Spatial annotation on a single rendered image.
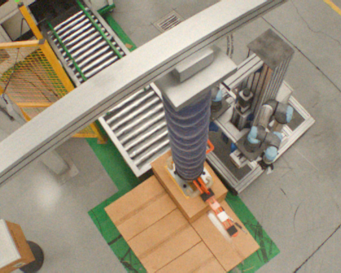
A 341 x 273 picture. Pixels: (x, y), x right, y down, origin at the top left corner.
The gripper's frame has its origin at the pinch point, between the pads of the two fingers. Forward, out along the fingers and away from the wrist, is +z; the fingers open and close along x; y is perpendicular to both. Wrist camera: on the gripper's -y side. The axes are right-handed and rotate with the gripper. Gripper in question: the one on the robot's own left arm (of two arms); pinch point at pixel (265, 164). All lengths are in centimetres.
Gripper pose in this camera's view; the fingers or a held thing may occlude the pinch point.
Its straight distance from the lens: 280.7
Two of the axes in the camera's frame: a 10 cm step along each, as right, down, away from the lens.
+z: 0.6, 3.4, 9.4
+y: -7.7, 6.1, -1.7
